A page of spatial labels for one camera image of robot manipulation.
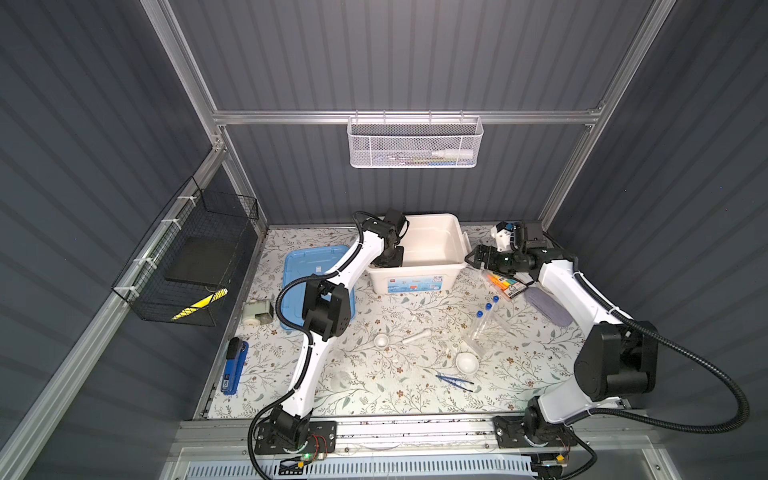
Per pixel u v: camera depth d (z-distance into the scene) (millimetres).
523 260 642
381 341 886
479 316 784
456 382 823
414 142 1234
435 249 1096
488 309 803
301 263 1086
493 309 846
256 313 939
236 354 859
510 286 993
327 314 606
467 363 844
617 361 443
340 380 828
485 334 912
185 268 689
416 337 908
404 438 751
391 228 754
